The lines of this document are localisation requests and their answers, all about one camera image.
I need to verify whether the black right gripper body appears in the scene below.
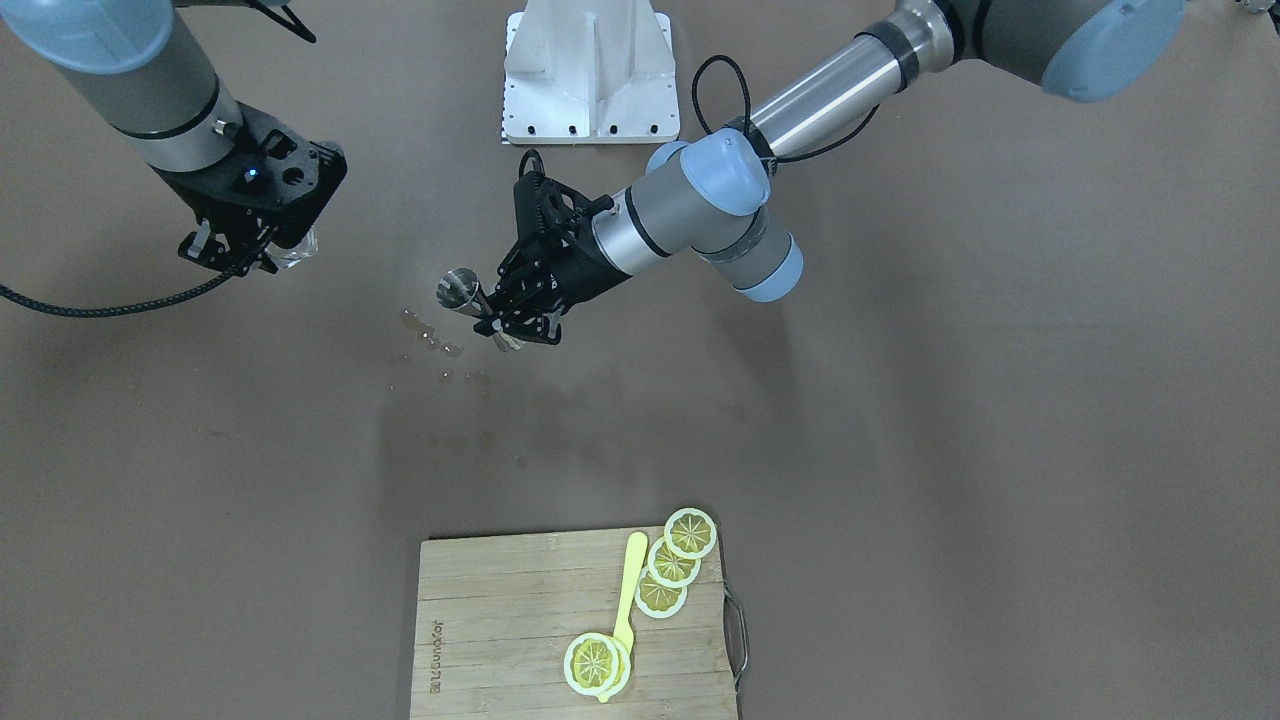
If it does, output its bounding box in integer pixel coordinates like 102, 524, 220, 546
157, 104, 347, 250

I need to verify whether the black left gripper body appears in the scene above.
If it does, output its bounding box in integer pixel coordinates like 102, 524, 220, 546
507, 208, 630, 315

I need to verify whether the clear glass measuring cup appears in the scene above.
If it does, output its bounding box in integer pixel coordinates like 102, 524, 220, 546
270, 228, 317, 270

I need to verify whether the steel jigger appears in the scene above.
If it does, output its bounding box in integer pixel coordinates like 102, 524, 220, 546
436, 266, 525, 352

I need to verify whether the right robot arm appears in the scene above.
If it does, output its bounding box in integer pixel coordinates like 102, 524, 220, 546
3, 1, 347, 275

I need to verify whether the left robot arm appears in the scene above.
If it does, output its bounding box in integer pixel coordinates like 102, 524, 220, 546
436, 1, 1185, 348

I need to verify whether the lemon slice end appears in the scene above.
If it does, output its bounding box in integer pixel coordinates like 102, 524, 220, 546
663, 507, 719, 560

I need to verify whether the lemon slice middle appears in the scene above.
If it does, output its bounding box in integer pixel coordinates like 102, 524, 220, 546
646, 539, 701, 589

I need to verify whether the wooden cutting board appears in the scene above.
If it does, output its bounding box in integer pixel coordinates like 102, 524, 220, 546
410, 528, 740, 719

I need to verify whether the lemon slice near spoon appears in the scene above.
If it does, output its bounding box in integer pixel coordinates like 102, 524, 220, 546
634, 571, 689, 619

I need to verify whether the yellow plastic spoon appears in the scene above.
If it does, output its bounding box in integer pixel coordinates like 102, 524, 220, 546
596, 530, 649, 703

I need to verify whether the lemon slice on spoon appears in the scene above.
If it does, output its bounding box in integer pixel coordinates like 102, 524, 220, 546
562, 632, 632, 703

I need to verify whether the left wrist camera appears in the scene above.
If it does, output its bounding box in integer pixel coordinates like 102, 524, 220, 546
513, 170, 614, 259

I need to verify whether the white pedestal column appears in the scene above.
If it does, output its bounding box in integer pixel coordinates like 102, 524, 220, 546
500, 1, 681, 146

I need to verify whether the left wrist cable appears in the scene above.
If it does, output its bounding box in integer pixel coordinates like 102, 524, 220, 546
690, 55, 881, 167

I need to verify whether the wrist cable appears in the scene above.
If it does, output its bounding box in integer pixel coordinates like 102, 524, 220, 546
0, 263, 251, 319
690, 55, 881, 167

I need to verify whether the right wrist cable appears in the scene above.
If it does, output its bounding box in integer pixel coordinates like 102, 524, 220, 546
0, 263, 251, 319

